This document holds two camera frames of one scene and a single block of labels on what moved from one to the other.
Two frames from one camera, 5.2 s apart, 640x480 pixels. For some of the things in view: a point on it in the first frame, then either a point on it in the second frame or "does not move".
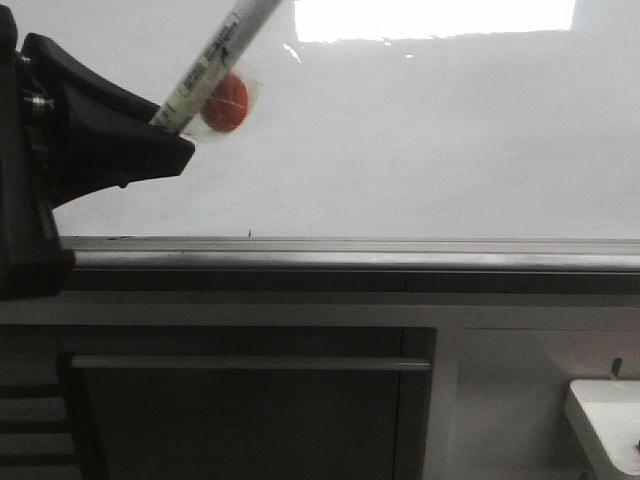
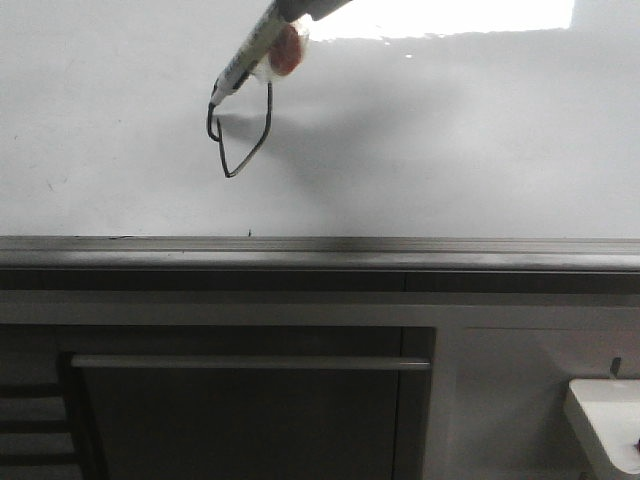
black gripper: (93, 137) -> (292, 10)
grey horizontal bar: (245, 362) does not move
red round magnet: (227, 105) -> (284, 50)
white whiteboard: (391, 135) does not move
